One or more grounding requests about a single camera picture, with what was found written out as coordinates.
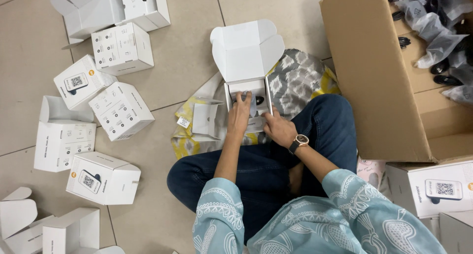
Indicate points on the person's right hand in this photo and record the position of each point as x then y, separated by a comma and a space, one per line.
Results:
281, 130

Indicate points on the person's left hand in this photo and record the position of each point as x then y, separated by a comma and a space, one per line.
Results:
238, 115

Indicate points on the person's right fingers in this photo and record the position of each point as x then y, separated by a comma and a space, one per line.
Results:
269, 115

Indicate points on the clear plastic bag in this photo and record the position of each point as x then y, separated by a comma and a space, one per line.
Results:
253, 106

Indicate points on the white device box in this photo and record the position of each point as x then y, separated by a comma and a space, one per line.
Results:
245, 50

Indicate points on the small black device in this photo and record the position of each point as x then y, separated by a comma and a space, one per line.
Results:
259, 100

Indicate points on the rose gold wristwatch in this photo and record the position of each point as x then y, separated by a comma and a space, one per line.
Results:
300, 140

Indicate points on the grey yellow patterned cloth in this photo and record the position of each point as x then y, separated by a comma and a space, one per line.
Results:
299, 76

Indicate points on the person's blue jeans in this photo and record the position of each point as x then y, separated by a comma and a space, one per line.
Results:
258, 172

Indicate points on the white cardboard insert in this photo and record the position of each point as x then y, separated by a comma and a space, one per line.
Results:
205, 119

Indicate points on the small white paper tag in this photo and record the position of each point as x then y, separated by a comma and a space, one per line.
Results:
183, 122

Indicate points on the large brown cardboard carton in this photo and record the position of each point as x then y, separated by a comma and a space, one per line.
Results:
373, 80

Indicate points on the pink printed pouch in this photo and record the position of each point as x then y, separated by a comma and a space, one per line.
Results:
369, 171

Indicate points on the person's light blue tunic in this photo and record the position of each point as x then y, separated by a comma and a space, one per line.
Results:
332, 224

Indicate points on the scattered white product boxes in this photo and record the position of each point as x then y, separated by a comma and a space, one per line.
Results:
120, 49

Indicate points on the closed white printed carton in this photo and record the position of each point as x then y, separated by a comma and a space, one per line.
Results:
432, 189

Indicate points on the plain white carton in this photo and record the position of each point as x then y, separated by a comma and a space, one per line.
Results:
458, 233

